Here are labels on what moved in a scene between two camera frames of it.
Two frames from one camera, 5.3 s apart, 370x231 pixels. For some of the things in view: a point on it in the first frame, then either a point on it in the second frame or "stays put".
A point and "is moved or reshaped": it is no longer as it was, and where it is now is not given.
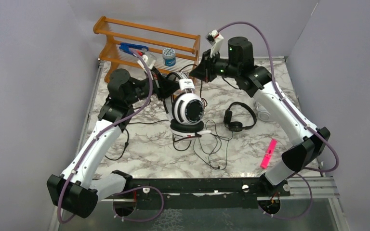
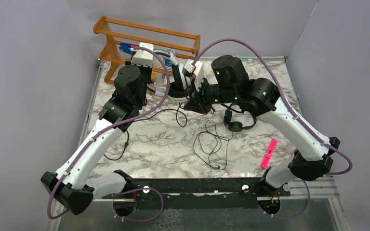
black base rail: x=218 y=193 stays put
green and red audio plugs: x=190 y=144 → x=181 y=117
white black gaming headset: x=184 y=112 is moved or reshaped
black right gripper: x=204 y=70 → x=196 y=103
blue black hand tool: x=125 y=46 stays put
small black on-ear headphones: x=236 y=126 stays put
